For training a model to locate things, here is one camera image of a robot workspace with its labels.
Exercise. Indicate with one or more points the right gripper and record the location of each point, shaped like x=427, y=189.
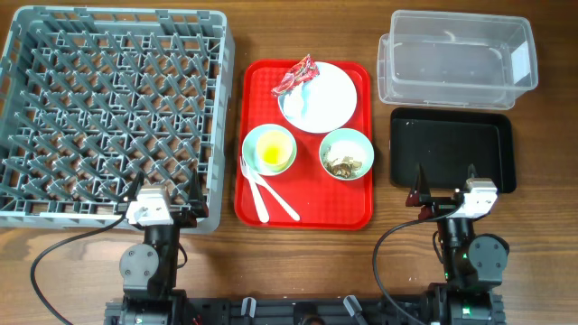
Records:
x=420, y=196

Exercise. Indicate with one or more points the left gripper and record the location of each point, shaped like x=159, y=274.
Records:
x=187, y=218

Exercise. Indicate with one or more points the rice and food scraps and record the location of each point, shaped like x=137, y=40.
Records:
x=344, y=159

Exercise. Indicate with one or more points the green bowl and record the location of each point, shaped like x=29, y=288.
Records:
x=354, y=136

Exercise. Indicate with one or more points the yellow plastic cup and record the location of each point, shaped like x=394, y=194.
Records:
x=274, y=149

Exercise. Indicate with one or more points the white napkin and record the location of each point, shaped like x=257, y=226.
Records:
x=295, y=102

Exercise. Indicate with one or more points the red snack wrapper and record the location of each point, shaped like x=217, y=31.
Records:
x=303, y=71

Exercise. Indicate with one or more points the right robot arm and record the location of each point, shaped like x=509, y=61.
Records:
x=473, y=263

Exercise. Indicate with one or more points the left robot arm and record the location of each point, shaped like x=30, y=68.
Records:
x=149, y=269

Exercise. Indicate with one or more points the black waste tray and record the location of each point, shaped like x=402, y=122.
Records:
x=445, y=143

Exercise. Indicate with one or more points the grey dishwasher rack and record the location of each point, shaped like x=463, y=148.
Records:
x=91, y=97

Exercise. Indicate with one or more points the white plastic fork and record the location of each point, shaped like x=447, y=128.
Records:
x=261, y=210

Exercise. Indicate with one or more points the white plastic spoon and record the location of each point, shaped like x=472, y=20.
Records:
x=262, y=182

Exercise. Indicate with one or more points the light blue bowl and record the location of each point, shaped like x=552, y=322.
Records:
x=249, y=149

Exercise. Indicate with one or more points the clear plastic bin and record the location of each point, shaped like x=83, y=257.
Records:
x=444, y=59

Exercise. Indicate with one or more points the light blue plate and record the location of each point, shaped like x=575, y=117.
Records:
x=329, y=101

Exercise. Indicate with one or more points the red serving tray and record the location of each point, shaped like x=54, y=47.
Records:
x=322, y=201

